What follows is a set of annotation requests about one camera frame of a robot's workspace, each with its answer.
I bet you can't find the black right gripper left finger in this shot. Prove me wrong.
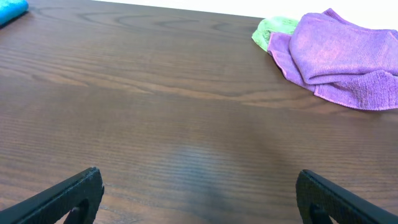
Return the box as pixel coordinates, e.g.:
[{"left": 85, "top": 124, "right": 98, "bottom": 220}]
[{"left": 1, "top": 167, "right": 104, "bottom": 224}]

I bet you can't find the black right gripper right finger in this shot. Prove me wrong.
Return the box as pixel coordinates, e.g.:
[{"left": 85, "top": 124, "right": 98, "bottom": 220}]
[{"left": 295, "top": 169, "right": 397, "bottom": 224}]

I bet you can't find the purple crumpled cloth on green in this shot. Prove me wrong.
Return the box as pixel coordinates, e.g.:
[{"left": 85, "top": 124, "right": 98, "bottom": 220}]
[{"left": 267, "top": 9, "right": 397, "bottom": 111}]

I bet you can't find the blue folded cloth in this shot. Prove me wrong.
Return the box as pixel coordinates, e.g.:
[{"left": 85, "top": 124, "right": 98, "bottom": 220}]
[{"left": 0, "top": 0, "right": 29, "bottom": 25}]

